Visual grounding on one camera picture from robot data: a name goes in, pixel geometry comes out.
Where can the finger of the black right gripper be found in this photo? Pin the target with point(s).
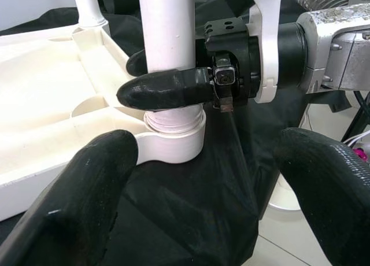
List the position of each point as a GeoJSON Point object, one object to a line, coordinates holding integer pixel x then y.
{"type": "Point", "coordinates": [137, 63]}
{"type": "Point", "coordinates": [162, 89]}

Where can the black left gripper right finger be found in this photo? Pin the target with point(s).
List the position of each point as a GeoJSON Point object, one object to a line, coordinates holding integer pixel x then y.
{"type": "Point", "coordinates": [332, 190]}

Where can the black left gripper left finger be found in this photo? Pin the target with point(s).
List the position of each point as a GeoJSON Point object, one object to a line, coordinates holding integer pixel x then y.
{"type": "Point", "coordinates": [72, 202]}

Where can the white plastic table leg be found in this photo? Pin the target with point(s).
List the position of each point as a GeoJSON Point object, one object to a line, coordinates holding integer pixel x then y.
{"type": "Point", "coordinates": [86, 5]}
{"type": "Point", "coordinates": [167, 31]}

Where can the white plastic table top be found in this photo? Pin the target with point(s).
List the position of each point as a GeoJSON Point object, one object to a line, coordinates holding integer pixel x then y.
{"type": "Point", "coordinates": [43, 118]}

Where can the pink cushioned seat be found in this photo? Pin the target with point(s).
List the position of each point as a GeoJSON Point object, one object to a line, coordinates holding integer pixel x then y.
{"type": "Point", "coordinates": [361, 153]}

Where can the white round stand base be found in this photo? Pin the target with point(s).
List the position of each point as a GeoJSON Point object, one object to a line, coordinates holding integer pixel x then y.
{"type": "Point", "coordinates": [284, 199]}

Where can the black cloth cover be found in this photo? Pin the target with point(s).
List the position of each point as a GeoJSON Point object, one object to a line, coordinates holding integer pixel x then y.
{"type": "Point", "coordinates": [188, 205]}

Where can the black metal frame bar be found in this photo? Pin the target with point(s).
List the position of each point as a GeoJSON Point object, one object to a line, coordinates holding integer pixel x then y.
{"type": "Point", "coordinates": [357, 115]}

